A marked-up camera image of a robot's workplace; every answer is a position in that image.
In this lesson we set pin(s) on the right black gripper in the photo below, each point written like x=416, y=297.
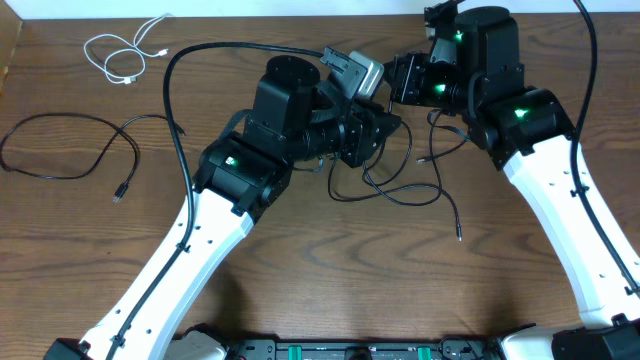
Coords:
x=407, y=91

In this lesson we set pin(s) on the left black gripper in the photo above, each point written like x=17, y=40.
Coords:
x=366, y=121

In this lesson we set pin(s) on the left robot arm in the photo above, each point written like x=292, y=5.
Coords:
x=297, y=115

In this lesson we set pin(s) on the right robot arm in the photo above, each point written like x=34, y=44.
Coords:
x=474, y=70

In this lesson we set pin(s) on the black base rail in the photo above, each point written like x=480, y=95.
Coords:
x=202, y=342

